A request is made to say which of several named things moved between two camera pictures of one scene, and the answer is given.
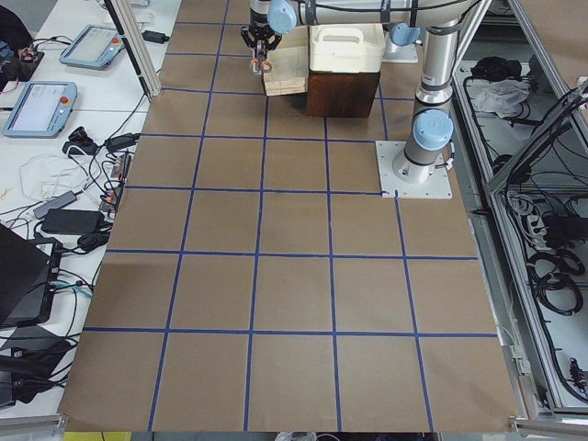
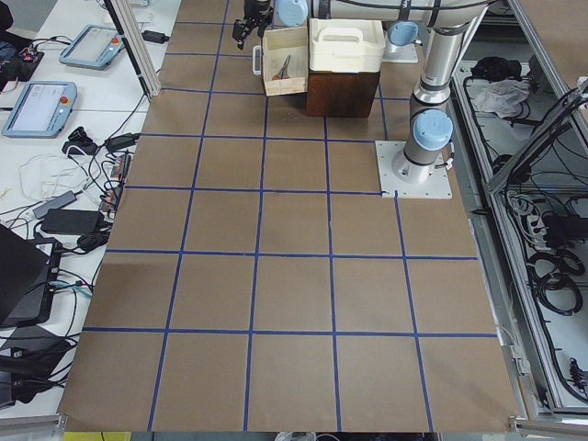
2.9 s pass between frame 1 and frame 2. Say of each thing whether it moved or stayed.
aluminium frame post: stayed
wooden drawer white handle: stayed
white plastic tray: stayed
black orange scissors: moved
